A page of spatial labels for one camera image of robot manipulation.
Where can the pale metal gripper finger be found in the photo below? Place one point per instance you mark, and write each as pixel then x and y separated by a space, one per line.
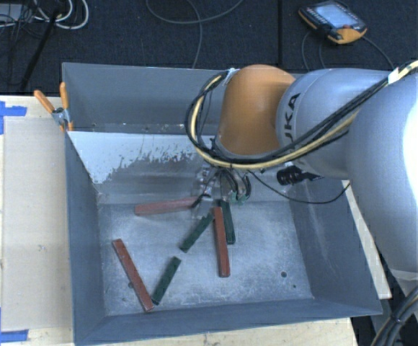
pixel 205 213
pixel 199 201

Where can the dark green flat block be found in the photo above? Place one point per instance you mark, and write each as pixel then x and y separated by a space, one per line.
pixel 196 233
pixel 229 225
pixel 166 280

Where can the red-brown flat block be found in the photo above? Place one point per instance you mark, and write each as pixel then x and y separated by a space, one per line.
pixel 222 243
pixel 162 206
pixel 133 276

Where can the grey metal bin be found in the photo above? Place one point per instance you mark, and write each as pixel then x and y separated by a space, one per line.
pixel 252 287

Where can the pale flat board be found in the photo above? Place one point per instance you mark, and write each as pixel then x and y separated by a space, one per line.
pixel 32 229

